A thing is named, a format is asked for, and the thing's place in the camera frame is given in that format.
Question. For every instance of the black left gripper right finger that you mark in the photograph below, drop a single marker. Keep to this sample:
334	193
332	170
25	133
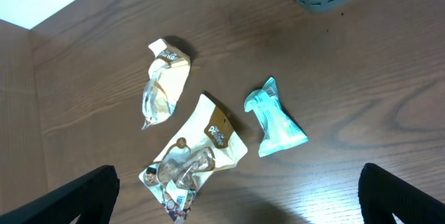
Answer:
383	196

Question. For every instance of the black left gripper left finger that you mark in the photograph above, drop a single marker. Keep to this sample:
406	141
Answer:
88	199

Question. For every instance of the teal wrapped packet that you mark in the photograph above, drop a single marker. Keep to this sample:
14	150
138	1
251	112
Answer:
280	131

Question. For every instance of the beige mushroom snack bag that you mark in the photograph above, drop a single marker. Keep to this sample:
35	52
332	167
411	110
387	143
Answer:
206	143

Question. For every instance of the crumpled beige snack bag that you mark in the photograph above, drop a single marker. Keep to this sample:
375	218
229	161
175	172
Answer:
167	77

